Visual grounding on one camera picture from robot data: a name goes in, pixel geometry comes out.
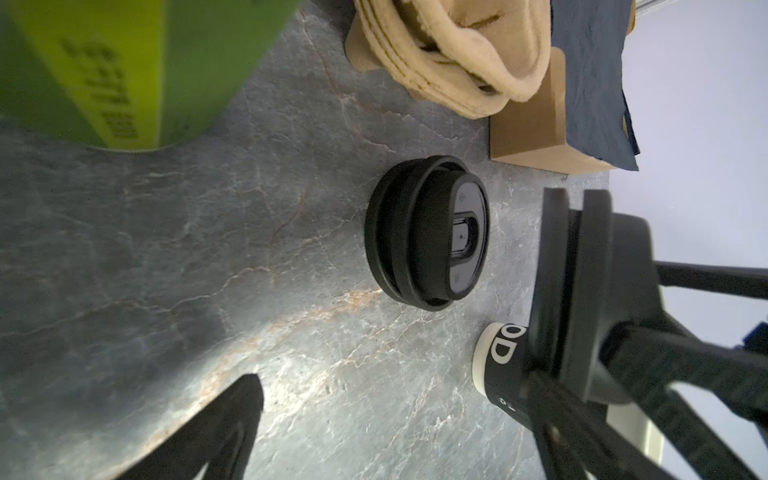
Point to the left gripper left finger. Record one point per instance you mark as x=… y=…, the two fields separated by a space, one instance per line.
x=216 y=442

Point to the cardboard box of napkins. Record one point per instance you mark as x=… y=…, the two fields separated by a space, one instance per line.
x=579 y=121

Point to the stack of black lids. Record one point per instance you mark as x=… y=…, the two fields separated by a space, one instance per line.
x=426 y=232

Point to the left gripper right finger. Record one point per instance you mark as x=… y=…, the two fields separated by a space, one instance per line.
x=646 y=359

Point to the black paper coffee cup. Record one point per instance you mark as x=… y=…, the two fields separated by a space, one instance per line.
x=499 y=369

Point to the brown pulp cup carriers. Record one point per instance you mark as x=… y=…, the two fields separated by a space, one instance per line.
x=472 y=57

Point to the black cup lid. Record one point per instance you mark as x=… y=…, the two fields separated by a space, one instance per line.
x=595 y=270

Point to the stack of paper cups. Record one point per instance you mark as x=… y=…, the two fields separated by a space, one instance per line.
x=130 y=76

